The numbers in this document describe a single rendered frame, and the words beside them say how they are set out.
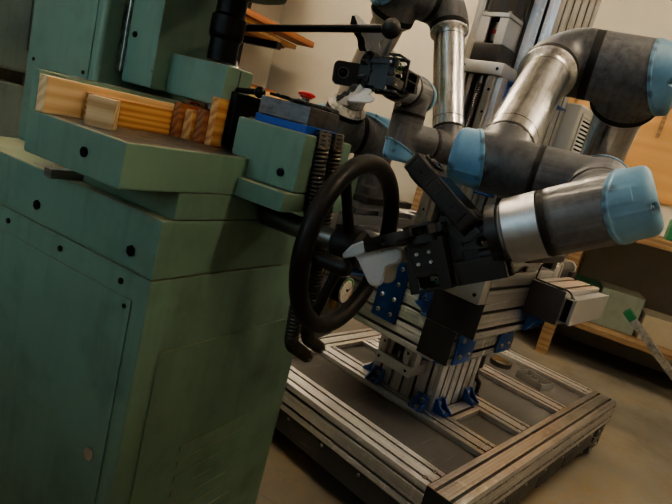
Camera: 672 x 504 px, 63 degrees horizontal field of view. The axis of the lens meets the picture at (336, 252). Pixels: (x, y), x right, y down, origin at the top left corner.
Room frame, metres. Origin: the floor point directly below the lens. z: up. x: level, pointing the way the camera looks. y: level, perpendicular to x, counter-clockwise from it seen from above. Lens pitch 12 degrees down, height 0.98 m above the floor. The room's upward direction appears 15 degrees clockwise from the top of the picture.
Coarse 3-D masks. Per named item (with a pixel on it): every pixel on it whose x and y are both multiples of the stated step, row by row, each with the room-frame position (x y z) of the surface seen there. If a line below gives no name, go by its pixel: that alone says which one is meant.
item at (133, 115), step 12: (108, 96) 0.82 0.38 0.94; (84, 108) 0.79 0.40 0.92; (120, 108) 0.82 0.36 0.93; (132, 108) 0.84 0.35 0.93; (144, 108) 0.86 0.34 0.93; (156, 108) 0.88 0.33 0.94; (120, 120) 0.83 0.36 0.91; (132, 120) 0.85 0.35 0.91; (144, 120) 0.86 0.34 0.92; (156, 120) 0.88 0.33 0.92; (168, 120) 0.91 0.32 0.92; (156, 132) 0.89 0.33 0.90; (168, 132) 0.91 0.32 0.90
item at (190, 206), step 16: (112, 192) 0.81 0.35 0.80; (128, 192) 0.79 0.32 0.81; (144, 192) 0.78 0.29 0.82; (160, 192) 0.76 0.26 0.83; (176, 192) 0.75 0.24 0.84; (160, 208) 0.76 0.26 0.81; (176, 208) 0.75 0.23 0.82; (192, 208) 0.77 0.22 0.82; (208, 208) 0.80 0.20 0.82; (224, 208) 0.83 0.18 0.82; (240, 208) 0.87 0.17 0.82; (256, 208) 0.90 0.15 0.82
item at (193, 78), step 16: (176, 64) 1.00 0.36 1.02; (192, 64) 0.98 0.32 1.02; (208, 64) 0.97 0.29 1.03; (224, 64) 0.95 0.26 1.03; (176, 80) 1.00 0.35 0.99; (192, 80) 0.98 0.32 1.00; (208, 80) 0.96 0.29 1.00; (224, 80) 0.95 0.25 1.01; (240, 80) 0.98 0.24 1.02; (192, 96) 0.98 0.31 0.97; (208, 96) 0.96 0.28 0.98; (224, 96) 0.95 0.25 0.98
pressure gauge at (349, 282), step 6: (348, 276) 1.12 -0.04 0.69; (342, 282) 1.10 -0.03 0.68; (348, 282) 1.12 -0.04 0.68; (354, 282) 1.14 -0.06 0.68; (336, 288) 1.10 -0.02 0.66; (342, 288) 1.10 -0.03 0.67; (348, 288) 1.13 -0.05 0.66; (354, 288) 1.15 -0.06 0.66; (330, 294) 1.11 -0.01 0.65; (336, 294) 1.10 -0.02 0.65; (342, 294) 1.11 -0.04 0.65; (348, 294) 1.13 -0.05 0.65; (330, 300) 1.13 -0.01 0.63; (336, 300) 1.11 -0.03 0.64; (342, 300) 1.12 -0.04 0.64; (330, 306) 1.13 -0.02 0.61
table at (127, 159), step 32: (32, 128) 0.75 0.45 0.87; (64, 128) 0.72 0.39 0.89; (96, 128) 0.72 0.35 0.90; (128, 128) 0.84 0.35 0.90; (64, 160) 0.71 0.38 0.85; (96, 160) 0.68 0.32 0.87; (128, 160) 0.66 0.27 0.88; (160, 160) 0.71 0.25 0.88; (192, 160) 0.76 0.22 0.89; (224, 160) 0.81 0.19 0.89; (192, 192) 0.77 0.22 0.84; (224, 192) 0.83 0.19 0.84; (256, 192) 0.82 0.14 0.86; (288, 192) 0.82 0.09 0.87; (352, 192) 1.18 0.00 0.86
